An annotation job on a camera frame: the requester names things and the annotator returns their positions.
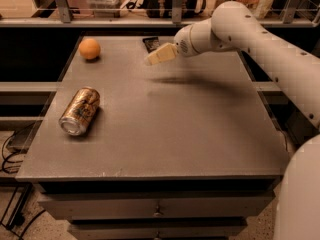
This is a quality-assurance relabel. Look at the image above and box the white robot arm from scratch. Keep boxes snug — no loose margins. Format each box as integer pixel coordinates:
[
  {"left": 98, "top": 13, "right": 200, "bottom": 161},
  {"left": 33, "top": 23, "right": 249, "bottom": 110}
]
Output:
[{"left": 146, "top": 1, "right": 320, "bottom": 240}]

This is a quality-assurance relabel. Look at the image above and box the lower drawer with knob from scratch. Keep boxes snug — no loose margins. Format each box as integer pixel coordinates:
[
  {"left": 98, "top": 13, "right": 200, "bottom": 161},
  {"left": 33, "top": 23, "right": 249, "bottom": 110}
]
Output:
[{"left": 68, "top": 217, "right": 247, "bottom": 240}]

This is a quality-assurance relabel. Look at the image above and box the black backpack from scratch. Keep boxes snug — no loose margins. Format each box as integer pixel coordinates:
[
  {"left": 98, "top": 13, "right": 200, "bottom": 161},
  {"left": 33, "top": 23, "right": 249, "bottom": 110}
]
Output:
[{"left": 140, "top": 0, "right": 206, "bottom": 18}]

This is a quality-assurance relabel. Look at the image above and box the grey drawer cabinet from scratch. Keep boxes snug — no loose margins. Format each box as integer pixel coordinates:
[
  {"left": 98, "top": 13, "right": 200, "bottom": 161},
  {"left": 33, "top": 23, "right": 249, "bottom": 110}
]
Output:
[{"left": 15, "top": 34, "right": 290, "bottom": 240}]

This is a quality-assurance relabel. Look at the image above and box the black floor cables left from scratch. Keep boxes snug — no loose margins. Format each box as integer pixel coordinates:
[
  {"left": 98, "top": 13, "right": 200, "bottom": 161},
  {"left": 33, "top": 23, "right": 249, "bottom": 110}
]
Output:
[{"left": 0, "top": 123, "right": 46, "bottom": 240}]

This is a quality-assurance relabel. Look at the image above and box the gold soda can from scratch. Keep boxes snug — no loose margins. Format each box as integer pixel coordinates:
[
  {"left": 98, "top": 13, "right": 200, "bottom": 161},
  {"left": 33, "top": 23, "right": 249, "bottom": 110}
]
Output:
[{"left": 59, "top": 87, "right": 100, "bottom": 136}]

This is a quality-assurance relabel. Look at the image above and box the orange fruit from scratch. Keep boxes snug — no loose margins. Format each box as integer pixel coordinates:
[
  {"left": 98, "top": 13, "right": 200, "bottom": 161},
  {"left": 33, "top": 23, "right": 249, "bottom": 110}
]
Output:
[{"left": 78, "top": 38, "right": 101, "bottom": 60}]

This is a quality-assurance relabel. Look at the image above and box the drawer with knob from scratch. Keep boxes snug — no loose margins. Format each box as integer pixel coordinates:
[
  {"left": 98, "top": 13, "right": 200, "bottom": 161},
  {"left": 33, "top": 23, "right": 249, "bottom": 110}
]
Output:
[
  {"left": 39, "top": 191, "right": 274, "bottom": 220},
  {"left": 68, "top": 217, "right": 247, "bottom": 240}
]

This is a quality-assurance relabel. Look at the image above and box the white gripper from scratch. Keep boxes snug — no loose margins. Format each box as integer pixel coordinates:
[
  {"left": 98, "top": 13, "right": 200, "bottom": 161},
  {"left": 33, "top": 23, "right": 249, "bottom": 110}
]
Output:
[{"left": 144, "top": 25, "right": 198, "bottom": 66}]

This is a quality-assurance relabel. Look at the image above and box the black rxbar chocolate wrapper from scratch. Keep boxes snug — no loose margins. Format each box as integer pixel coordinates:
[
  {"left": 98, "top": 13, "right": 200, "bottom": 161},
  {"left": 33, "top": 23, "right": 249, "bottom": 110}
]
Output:
[{"left": 142, "top": 37, "right": 160, "bottom": 53}]

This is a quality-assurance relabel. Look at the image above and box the upper drawer with knob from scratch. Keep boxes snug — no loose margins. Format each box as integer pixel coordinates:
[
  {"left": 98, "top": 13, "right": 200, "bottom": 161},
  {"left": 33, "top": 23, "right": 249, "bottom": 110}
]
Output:
[{"left": 39, "top": 191, "right": 274, "bottom": 220}]

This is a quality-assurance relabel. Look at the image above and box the grey metal railing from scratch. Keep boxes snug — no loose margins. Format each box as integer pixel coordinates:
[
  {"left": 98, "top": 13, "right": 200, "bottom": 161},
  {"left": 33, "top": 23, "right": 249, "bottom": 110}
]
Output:
[{"left": 0, "top": 0, "right": 320, "bottom": 28}]

